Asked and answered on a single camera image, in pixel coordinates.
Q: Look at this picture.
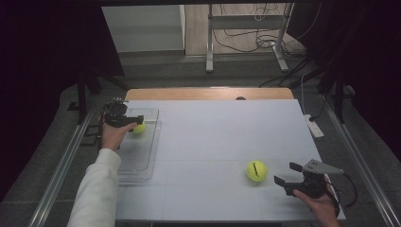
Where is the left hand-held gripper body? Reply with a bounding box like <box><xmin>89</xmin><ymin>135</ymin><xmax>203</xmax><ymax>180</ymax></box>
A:
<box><xmin>102</xmin><ymin>97</ymin><xmax>131</xmax><ymax>129</ymax></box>

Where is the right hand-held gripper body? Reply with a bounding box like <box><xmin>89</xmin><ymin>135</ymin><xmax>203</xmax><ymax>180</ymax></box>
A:
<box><xmin>283</xmin><ymin>159</ymin><xmax>345</xmax><ymax>200</ymax></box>

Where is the yellow tennis ball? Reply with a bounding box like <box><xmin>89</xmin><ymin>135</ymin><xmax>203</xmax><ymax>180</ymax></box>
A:
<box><xmin>246</xmin><ymin>160</ymin><xmax>269</xmax><ymax>183</ymax></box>
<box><xmin>131</xmin><ymin>122</ymin><xmax>147</xmax><ymax>135</ymax></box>

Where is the clear plastic container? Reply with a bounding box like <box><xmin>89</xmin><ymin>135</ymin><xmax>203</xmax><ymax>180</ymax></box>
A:
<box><xmin>116</xmin><ymin>107</ymin><xmax>163</xmax><ymax>183</ymax></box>

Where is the person's left hand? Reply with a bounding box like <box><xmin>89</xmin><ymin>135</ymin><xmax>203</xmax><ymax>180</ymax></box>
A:
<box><xmin>99</xmin><ymin>121</ymin><xmax>138</xmax><ymax>152</ymax></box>

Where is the person's right hand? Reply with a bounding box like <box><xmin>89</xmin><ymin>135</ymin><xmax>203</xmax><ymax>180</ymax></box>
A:
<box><xmin>292</xmin><ymin>183</ymin><xmax>343</xmax><ymax>227</ymax></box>

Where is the black metal stand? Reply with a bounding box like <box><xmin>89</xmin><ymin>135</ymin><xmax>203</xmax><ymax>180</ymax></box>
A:
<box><xmin>67</xmin><ymin>65</ymin><xmax>131</xmax><ymax>125</ymax></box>

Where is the white power strip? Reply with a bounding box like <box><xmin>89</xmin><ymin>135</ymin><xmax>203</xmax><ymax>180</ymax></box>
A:
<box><xmin>303</xmin><ymin>113</ymin><xmax>325</xmax><ymax>139</ymax></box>

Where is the dark curtain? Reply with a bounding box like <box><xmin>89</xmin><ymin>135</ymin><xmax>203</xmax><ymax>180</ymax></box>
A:
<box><xmin>0</xmin><ymin>0</ymin><xmax>125</xmax><ymax>202</ymax></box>
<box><xmin>291</xmin><ymin>0</ymin><xmax>401</xmax><ymax>162</ymax></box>

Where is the white cabinet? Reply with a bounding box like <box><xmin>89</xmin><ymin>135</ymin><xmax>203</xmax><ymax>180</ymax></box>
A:
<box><xmin>101</xmin><ymin>4</ymin><xmax>186</xmax><ymax>54</ymax></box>

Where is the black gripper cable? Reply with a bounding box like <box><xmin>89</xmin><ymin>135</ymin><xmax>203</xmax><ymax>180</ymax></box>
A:
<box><xmin>327</xmin><ymin>172</ymin><xmax>358</xmax><ymax>218</ymax></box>

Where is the aluminium rail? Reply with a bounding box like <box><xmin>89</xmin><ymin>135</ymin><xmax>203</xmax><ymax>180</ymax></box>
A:
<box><xmin>26</xmin><ymin>97</ymin><xmax>98</xmax><ymax>227</ymax></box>
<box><xmin>323</xmin><ymin>94</ymin><xmax>401</xmax><ymax>227</ymax></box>

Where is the grey metal desk frame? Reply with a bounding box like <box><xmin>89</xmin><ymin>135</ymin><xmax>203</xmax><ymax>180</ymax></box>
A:
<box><xmin>205</xmin><ymin>3</ymin><xmax>294</xmax><ymax>74</ymax></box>

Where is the black floor cable bundle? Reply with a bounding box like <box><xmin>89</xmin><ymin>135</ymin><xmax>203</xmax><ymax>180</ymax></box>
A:
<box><xmin>212</xmin><ymin>3</ymin><xmax>323</xmax><ymax>60</ymax></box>

